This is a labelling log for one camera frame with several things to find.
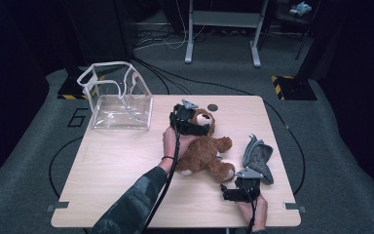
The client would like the right hand-held gripper cable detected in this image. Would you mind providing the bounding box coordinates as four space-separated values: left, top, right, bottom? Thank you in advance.
240 181 257 234

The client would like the dark curtain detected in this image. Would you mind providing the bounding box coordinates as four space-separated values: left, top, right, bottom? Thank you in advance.
0 0 66 196
300 0 374 215

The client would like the person's right hand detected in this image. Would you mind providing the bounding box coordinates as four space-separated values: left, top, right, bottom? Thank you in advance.
237 194 269 232

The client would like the clear plastic bag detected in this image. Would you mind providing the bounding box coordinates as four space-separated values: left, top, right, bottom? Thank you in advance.
76 60 154 131

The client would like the person's left hand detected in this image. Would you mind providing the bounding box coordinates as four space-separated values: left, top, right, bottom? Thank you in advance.
162 126 199 166

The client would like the long black floor cable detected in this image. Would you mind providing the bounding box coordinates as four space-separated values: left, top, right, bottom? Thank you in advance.
131 57 307 196

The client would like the left hand-held gripper cable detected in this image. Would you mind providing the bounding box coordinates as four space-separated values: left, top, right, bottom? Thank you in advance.
140 111 183 234

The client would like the black striped stand base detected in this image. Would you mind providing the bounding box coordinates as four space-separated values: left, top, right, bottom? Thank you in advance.
56 75 106 100
271 75 318 101

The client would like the looped black floor cable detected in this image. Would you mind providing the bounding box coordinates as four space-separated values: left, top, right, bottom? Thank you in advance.
48 136 84 198

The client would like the hand-held gripper cable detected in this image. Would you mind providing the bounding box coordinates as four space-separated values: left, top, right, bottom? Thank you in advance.
240 181 257 234
140 111 183 234

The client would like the dark side table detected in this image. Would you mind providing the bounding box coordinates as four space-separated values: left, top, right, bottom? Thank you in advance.
274 0 322 61

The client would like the brown teddy bear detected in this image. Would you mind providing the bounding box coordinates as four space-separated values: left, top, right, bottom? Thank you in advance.
174 108 237 183

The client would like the grey cloth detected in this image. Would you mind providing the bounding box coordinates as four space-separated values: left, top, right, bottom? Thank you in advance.
242 134 275 185

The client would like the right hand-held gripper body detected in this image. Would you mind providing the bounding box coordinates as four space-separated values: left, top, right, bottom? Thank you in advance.
235 167 264 204

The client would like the white metal desk frame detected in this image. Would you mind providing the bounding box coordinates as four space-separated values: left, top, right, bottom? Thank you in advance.
184 0 271 68

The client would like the white floor cable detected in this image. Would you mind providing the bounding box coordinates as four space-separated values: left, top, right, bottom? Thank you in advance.
132 0 206 52

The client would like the grey metal table bracket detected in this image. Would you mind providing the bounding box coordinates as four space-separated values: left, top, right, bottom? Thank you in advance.
283 202 307 214
46 201 70 213

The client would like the bundle of dark cables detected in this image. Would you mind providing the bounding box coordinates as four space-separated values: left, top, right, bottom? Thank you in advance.
135 28 189 50

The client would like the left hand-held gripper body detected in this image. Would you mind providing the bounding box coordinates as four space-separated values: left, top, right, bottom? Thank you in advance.
169 98 200 135

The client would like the short black floor cable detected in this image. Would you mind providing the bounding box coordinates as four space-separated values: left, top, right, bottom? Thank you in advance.
131 58 193 96

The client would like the light blue white item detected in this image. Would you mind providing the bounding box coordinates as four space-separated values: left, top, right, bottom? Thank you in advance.
288 1 313 18

